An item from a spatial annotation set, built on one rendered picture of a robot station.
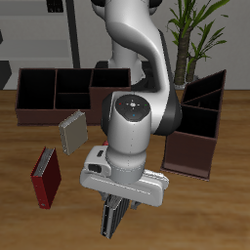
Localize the flat black base plate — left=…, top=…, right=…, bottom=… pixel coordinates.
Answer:
left=94, top=60, right=154, bottom=93

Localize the beige book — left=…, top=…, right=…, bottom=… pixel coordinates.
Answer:
left=58, top=109, right=90, bottom=156

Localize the dark brown desk caddy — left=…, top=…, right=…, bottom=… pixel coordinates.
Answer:
left=160, top=68, right=228, bottom=182
left=14, top=66, right=133, bottom=128

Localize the white background shelf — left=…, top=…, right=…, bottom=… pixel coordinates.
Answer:
left=0, top=0, right=76, bottom=63

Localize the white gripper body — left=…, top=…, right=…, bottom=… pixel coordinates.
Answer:
left=79, top=167, right=171, bottom=208

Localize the dark upright post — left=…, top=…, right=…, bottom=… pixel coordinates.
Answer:
left=65, top=0, right=81, bottom=69

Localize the green pot plant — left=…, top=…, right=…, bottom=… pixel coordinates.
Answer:
left=165, top=0, right=230, bottom=90

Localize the red book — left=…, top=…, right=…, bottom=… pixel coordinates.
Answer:
left=29, top=146, right=63, bottom=210

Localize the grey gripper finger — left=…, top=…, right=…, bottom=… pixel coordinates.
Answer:
left=98, top=190, right=110, bottom=201
left=129, top=199, right=143, bottom=211

